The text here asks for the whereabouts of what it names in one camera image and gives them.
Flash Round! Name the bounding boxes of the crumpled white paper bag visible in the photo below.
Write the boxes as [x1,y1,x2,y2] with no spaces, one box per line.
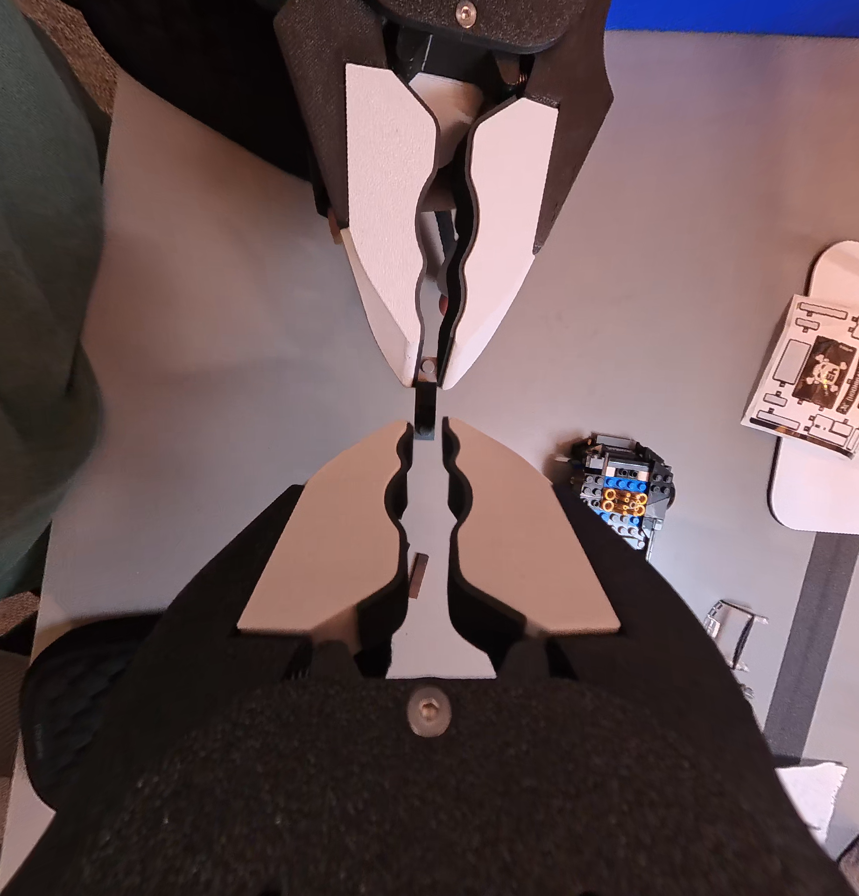
[775,761,851,841]

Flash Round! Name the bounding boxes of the person's green garment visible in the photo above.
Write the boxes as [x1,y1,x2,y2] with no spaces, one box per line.
[0,0,106,610]

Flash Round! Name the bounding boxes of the clear lego windshield piece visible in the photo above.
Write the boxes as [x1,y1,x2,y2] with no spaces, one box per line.
[703,598,769,670]

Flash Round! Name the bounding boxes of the black lego plate strip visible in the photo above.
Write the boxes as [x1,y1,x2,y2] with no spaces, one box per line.
[413,357,439,442]

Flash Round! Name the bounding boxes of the lego sticker sheet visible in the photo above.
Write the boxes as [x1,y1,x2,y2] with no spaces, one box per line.
[742,292,859,459]

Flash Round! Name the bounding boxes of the blue plastic bin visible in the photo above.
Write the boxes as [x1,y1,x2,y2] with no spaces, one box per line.
[605,0,859,39]

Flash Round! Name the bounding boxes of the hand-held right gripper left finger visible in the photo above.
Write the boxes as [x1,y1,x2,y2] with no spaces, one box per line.
[238,420,414,638]

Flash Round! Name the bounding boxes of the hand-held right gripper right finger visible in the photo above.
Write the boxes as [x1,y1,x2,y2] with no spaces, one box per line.
[437,416,621,638]

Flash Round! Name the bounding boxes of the lego car model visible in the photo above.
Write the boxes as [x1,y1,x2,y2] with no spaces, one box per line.
[553,432,677,554]

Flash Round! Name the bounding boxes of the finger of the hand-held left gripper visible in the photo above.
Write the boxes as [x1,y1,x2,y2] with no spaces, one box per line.
[437,98,559,393]
[340,63,444,389]

